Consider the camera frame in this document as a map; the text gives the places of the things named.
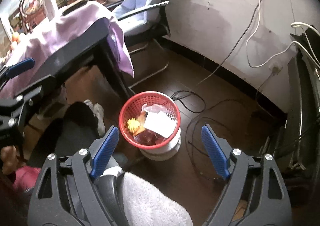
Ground yellow foam fruit net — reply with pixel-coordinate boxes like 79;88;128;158
127;118;140;134

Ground red foam fruit net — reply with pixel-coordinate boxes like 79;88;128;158
134;130;166;145

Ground orange cardboard box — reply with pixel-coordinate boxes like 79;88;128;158
132;112;147;136

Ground red mesh trash basket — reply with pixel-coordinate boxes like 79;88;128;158
118;91;181;150

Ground purple tablecloth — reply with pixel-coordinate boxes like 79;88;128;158
1;1;135;98

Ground orange fruit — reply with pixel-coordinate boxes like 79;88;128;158
11;32;20;43

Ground embroidered round wooden screen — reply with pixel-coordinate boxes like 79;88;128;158
18;0;47;34

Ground white fluffy cushion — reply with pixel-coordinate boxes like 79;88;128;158
97;166;193;225

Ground white bucket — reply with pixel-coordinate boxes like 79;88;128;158
140;128;181;162

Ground blue cushioned office chair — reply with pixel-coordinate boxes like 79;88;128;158
106;0;170;88

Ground black floor cable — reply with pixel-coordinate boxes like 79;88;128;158
170;0;273;182

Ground white power cable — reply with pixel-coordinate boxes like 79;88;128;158
245;0;320;69

